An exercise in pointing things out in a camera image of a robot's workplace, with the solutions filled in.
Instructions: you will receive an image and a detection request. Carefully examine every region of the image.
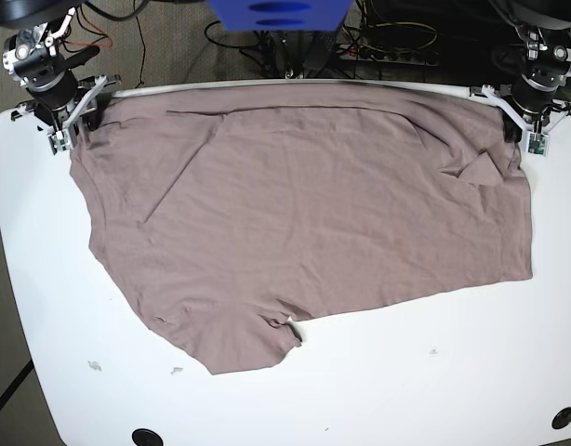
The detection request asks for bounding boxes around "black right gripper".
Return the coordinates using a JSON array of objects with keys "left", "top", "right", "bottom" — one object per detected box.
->
[{"left": 19, "top": 70, "right": 108, "bottom": 131}]

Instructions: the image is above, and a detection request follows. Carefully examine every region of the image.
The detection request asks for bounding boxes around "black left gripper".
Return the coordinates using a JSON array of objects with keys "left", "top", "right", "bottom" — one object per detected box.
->
[{"left": 498, "top": 77, "right": 571, "bottom": 143}]

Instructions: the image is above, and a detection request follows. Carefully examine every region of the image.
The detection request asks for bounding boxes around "mauve T-shirt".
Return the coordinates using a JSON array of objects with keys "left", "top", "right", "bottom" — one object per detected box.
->
[{"left": 70, "top": 84, "right": 533, "bottom": 374}]

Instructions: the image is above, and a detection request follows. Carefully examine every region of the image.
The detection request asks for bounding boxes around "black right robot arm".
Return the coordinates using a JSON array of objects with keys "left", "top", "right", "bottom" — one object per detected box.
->
[{"left": 0, "top": 1, "right": 120, "bottom": 138}]

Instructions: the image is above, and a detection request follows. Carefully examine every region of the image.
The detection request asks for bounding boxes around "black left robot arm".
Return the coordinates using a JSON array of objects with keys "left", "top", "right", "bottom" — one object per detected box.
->
[{"left": 482, "top": 1, "right": 571, "bottom": 155}]

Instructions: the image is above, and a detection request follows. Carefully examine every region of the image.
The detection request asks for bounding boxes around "black power strip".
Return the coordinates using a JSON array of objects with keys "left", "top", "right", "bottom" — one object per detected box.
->
[{"left": 336, "top": 44, "right": 441, "bottom": 67}]

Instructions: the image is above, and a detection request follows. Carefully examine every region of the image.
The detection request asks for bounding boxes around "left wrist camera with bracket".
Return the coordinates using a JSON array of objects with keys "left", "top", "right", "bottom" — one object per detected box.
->
[{"left": 470, "top": 85, "right": 564, "bottom": 156}]

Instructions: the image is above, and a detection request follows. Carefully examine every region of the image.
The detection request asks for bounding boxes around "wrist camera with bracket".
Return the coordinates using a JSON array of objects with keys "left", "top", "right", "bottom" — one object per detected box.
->
[
  {"left": 470, "top": 85, "right": 564, "bottom": 156},
  {"left": 10, "top": 73, "right": 124, "bottom": 156}
]

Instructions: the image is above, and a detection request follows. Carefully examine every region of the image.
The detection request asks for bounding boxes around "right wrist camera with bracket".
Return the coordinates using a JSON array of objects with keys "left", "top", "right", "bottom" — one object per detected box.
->
[{"left": 10, "top": 73, "right": 124, "bottom": 156}]

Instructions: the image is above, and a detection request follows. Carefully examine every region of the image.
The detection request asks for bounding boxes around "blue plastic mount plate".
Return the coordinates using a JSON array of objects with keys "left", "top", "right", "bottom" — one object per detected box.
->
[{"left": 207, "top": 0, "right": 352, "bottom": 32}]

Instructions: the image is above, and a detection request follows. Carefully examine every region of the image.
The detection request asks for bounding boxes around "black table cable grommet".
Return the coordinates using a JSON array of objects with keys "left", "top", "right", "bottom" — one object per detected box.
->
[{"left": 551, "top": 407, "right": 571, "bottom": 430}]

